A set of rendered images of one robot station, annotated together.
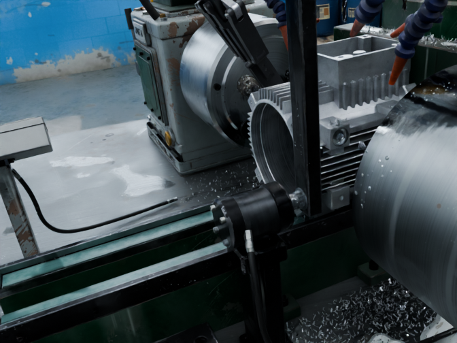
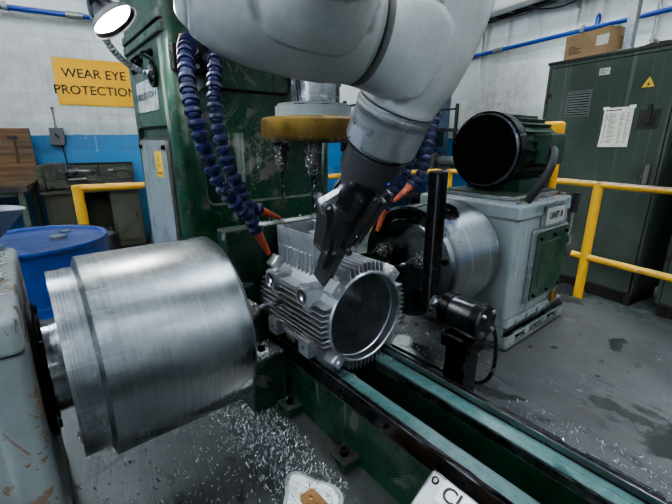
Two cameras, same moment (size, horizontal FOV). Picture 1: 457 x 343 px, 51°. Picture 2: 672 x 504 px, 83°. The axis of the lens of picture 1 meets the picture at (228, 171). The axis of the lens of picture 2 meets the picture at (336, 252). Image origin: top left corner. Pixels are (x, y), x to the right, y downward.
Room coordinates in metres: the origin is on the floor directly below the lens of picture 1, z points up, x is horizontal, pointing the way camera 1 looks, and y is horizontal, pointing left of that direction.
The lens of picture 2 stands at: (0.87, 0.46, 1.30)
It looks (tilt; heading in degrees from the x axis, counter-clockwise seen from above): 16 degrees down; 251
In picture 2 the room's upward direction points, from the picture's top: straight up
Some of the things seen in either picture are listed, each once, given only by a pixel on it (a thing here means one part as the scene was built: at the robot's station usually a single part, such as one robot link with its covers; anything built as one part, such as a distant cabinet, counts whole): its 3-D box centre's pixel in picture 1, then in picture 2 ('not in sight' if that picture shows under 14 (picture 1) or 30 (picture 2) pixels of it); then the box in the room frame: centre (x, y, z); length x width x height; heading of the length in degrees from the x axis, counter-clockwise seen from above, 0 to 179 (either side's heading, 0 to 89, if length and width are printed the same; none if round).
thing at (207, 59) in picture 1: (239, 73); (113, 347); (1.00, -0.05, 1.04); 0.37 x 0.25 x 0.25; 20
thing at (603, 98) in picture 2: not in sight; (602, 177); (-2.44, -1.94, 0.99); 1.02 x 0.49 x 1.98; 99
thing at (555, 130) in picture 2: not in sight; (519, 194); (0.06, -0.35, 1.16); 0.33 x 0.26 x 0.42; 20
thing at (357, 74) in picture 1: (353, 71); (316, 245); (0.68, -0.20, 1.11); 0.12 x 0.11 x 0.07; 110
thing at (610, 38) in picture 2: not in sight; (597, 47); (-2.44, -2.20, 2.07); 0.40 x 0.30 x 0.21; 91
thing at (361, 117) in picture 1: (331, 137); (330, 298); (0.67, -0.16, 1.02); 0.20 x 0.19 x 0.19; 110
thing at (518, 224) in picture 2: not in sight; (493, 254); (0.11, -0.37, 0.99); 0.35 x 0.31 x 0.37; 20
